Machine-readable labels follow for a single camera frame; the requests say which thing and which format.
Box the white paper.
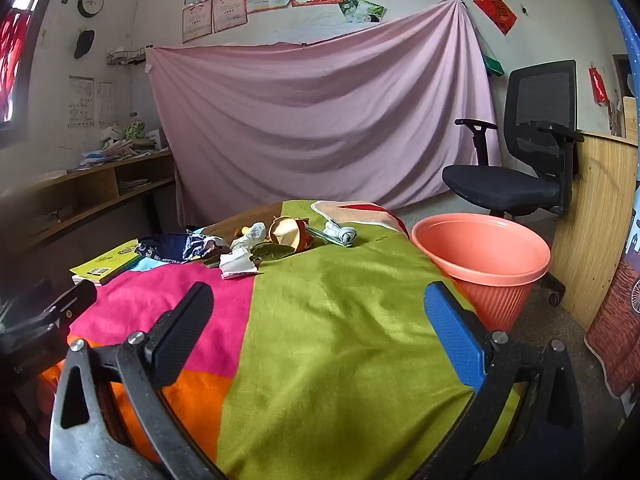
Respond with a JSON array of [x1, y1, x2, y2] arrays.
[[219, 251, 264, 280]]

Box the printed brown cloth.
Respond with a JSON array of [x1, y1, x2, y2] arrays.
[[584, 250, 640, 403]]

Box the black cap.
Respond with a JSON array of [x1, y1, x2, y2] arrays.
[[73, 29, 96, 60]]

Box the dark wooden frame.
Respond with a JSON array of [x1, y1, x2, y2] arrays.
[[612, 54, 632, 137]]

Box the black office chair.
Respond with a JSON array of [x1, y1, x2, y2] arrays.
[[442, 60, 585, 307]]

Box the green potted plant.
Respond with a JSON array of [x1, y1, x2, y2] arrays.
[[123, 114, 147, 142]]

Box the curved wooden panel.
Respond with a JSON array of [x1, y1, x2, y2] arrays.
[[550, 131, 640, 332]]

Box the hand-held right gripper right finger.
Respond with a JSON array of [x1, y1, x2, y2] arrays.
[[410, 281, 586, 480]]

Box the pale wooden board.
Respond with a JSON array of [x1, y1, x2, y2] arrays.
[[621, 95, 640, 142]]

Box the wooden shelf desk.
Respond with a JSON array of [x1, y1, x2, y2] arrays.
[[0, 149, 177, 263]]

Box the red window cloth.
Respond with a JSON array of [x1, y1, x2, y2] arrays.
[[0, 10, 32, 122]]

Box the green leaf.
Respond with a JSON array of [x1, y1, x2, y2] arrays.
[[249, 242, 297, 264]]

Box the silver medicine sachet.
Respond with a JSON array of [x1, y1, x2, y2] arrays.
[[320, 220, 357, 249]]

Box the pink hanging cloth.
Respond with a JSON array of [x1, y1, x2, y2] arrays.
[[146, 0, 503, 228]]

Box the red hanging charm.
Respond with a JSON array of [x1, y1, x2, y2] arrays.
[[588, 64, 610, 107]]

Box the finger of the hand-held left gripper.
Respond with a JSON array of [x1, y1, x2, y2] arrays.
[[42, 280, 98, 333]]

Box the colourful patchwork blanket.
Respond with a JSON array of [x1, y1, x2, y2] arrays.
[[37, 200, 523, 480]]

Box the salmon plastic bin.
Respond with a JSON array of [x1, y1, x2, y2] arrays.
[[410, 213, 552, 333]]

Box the pile of papers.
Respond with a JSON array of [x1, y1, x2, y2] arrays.
[[77, 137, 158, 169]]

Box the wire wall shelf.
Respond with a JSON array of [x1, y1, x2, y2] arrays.
[[105, 47, 152, 68]]

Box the papers in shelf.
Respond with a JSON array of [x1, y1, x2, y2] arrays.
[[118, 177, 152, 196]]

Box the dark blue snack wrapper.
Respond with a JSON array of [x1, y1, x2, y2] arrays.
[[135, 232, 232, 264]]

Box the red paper poster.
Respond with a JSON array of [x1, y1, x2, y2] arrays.
[[473, 0, 518, 36]]

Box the white tube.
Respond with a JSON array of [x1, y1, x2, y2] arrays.
[[230, 222, 267, 251]]

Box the printed wall chart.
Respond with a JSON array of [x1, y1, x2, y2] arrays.
[[97, 82, 117, 129], [67, 76, 95, 129]]

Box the yellow paperback book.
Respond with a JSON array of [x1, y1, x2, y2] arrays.
[[70, 240, 144, 283]]

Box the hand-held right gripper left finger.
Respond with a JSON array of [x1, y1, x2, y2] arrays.
[[48, 281, 223, 480]]

